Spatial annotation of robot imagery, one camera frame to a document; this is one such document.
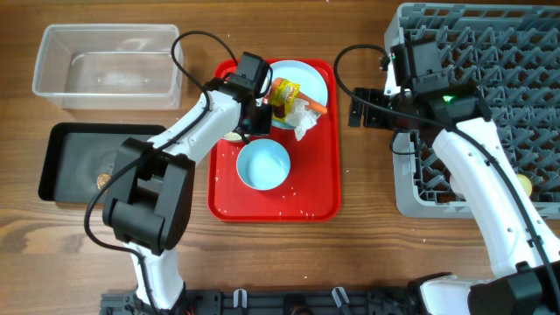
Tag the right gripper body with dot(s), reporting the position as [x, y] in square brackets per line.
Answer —
[378, 115]

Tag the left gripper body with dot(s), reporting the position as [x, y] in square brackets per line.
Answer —
[261, 121]

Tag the green bowl with rice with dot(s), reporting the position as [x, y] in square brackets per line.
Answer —
[232, 137]

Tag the yellow snack wrapper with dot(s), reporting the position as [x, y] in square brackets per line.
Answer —
[282, 96]

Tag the light blue bowl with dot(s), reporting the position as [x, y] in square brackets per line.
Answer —
[263, 164]

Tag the white tissue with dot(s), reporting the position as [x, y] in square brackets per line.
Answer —
[301, 118]

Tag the orange carrot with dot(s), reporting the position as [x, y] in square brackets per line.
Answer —
[313, 105]

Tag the yellow plastic cup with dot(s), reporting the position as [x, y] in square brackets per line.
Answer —
[526, 183]

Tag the brown chocolate cookie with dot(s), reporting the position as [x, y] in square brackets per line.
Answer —
[102, 180]

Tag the pink plastic cup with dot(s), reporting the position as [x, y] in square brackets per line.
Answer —
[456, 187]

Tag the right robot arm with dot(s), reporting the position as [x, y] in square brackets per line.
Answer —
[457, 123]

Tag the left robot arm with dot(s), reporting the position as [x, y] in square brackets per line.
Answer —
[149, 197]

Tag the grey dishwasher rack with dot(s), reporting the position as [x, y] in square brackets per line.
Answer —
[511, 53]

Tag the light blue plate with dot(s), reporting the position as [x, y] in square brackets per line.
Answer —
[310, 80]

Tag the clear plastic bin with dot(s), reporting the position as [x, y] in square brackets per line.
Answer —
[109, 66]

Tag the black plastic tray bin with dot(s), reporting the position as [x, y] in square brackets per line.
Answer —
[78, 153]

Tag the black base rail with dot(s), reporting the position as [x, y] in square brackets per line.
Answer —
[377, 301]

